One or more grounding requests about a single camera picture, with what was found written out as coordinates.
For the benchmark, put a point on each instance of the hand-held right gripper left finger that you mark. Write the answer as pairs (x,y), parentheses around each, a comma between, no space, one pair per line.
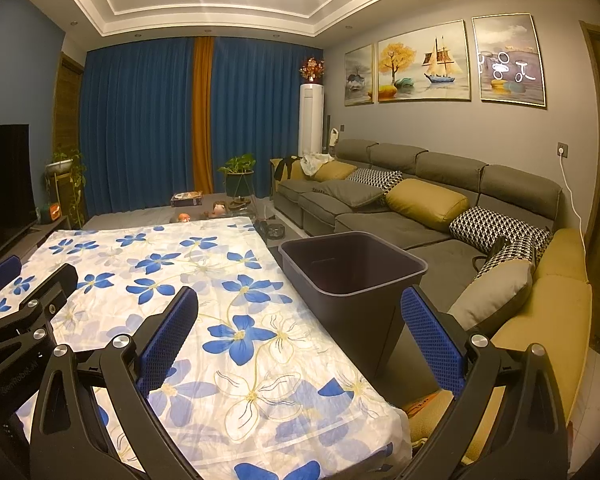
(167,340)

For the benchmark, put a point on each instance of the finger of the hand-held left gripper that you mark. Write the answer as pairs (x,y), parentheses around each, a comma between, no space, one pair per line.
(0,272)
(55,280)

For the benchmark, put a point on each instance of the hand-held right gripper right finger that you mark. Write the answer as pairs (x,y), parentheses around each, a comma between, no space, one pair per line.
(432,340)

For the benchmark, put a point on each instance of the dark grey plastic bin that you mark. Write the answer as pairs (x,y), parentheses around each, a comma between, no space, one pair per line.
(360,320)

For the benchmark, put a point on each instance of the grey television cabinet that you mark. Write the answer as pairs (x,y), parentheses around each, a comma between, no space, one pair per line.
(32,240)

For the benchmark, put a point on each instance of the large grey cushion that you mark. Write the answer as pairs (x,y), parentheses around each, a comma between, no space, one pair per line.
(495,295)

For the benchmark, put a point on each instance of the black television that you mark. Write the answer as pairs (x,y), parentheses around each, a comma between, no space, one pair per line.
(2,190)

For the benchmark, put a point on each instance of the gold plant stand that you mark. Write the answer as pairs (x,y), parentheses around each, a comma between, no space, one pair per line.
(59,197)

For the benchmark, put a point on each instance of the blue floral tablecloth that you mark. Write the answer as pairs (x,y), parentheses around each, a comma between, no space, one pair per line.
(260,350)

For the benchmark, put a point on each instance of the trailing potted plant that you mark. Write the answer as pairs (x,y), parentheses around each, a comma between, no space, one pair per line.
(62,165)

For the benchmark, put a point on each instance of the houndstooth pillow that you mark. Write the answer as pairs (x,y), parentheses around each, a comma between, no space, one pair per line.
(517,257)
(375,180)
(495,227)

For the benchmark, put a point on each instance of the small orange toy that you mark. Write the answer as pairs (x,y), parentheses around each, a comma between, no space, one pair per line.
(184,217)

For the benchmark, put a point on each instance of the large yellow cushion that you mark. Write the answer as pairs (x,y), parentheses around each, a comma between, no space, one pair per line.
(427,204)

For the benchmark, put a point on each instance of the colourful flat box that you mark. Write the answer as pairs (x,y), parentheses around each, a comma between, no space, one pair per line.
(186,198)

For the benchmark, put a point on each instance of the black round dish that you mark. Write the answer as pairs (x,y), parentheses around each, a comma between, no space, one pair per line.
(272,229)

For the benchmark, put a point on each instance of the flat grey cushion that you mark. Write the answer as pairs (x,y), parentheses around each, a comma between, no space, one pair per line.
(352,194)

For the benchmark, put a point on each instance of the grey and yellow corner sofa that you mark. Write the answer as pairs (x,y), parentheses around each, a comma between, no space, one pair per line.
(445,170)

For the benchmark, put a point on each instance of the blue curtain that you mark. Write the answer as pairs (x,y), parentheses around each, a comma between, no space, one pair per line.
(140,125)
(260,115)

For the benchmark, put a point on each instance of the potted plant in dark pot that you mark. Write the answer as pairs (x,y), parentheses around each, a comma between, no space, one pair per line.
(237,175)

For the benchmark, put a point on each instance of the small yellow cushion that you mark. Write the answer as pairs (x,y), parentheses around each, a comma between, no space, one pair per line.
(335,171)

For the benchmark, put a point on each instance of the white cloth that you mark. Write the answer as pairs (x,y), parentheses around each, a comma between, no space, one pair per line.
(316,165)

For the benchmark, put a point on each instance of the orange curtain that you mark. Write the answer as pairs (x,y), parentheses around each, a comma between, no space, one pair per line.
(202,115)

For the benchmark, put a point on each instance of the white standing air conditioner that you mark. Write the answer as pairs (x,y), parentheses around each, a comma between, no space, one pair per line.
(312,120)

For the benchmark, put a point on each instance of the small grey tree painting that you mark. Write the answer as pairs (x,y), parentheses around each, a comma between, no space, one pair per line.
(359,76)

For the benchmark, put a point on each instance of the large sailboat painting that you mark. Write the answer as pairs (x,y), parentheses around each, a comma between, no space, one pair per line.
(422,62)

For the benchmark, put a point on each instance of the grey mountain painting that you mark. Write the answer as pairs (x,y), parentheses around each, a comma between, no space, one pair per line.
(510,60)

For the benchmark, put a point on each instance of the red and gold flower ornament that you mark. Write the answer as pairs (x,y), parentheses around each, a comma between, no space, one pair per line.
(313,70)

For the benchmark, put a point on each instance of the grey wall socket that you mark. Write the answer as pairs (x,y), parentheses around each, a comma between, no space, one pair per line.
(563,149)

